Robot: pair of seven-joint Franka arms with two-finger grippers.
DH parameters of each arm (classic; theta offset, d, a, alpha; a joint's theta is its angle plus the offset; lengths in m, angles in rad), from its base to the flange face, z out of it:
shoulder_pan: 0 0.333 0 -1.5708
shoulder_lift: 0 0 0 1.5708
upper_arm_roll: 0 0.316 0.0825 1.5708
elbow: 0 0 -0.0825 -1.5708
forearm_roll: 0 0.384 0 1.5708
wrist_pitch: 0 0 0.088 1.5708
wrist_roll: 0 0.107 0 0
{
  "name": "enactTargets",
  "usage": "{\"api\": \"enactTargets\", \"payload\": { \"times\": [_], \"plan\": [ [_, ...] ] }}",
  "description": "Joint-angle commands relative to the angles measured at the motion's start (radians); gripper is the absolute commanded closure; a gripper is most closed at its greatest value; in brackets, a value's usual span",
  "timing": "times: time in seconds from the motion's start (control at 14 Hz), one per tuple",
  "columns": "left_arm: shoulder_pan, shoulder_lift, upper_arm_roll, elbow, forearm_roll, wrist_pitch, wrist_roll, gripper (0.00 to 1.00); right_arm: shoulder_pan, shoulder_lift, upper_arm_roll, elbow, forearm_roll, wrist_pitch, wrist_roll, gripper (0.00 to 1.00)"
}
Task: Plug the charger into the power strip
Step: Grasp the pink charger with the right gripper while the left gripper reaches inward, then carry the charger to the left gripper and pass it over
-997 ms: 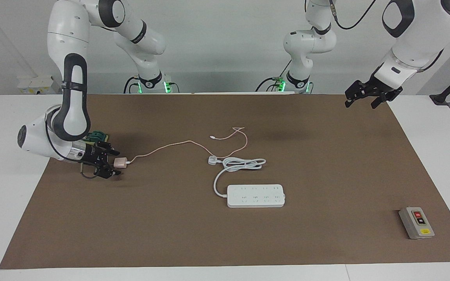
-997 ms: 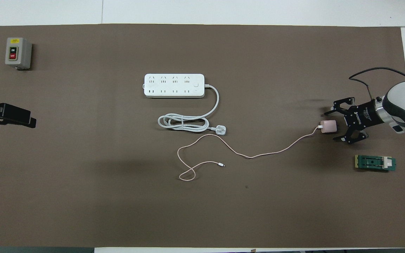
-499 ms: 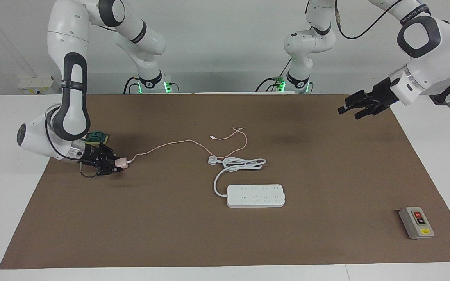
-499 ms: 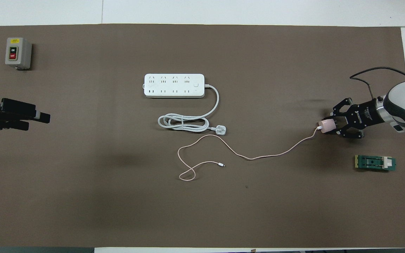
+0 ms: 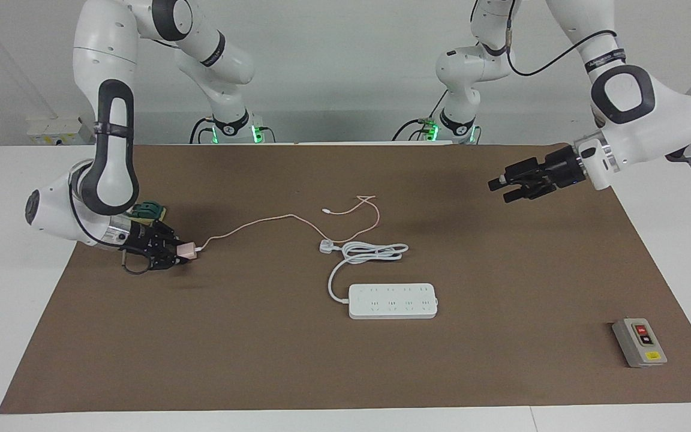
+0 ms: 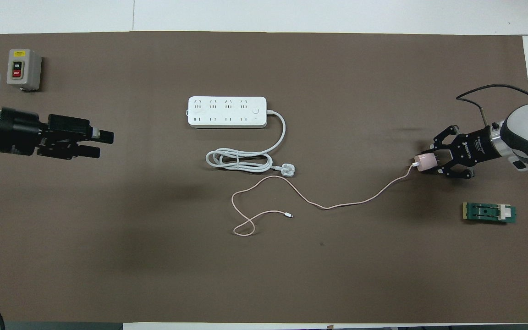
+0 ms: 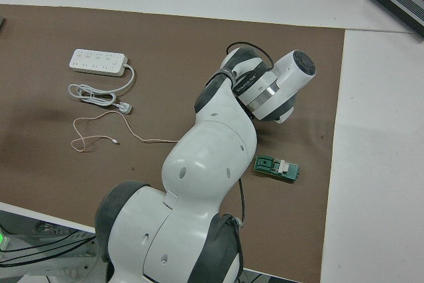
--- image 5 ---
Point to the brown table mat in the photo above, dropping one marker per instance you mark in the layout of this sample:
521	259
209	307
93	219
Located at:
261	360

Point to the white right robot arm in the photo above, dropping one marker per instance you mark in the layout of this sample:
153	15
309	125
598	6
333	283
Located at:
105	48

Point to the white power strip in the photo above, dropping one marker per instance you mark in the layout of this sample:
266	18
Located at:
393	300

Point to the white wall socket box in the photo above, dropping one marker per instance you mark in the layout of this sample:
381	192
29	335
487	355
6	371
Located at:
51	129

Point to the grey on-off switch box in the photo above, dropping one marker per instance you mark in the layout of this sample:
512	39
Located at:
639	345

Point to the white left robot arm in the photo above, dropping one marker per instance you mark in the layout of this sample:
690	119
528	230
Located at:
663	120

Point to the pink charger adapter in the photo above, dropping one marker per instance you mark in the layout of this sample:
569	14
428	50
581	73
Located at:
188	250

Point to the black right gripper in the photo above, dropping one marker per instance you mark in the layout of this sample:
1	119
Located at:
138	243

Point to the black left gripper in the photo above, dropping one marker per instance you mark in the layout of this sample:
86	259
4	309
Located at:
564	168

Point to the green knife switch block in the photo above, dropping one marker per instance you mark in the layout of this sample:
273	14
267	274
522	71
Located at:
150	210

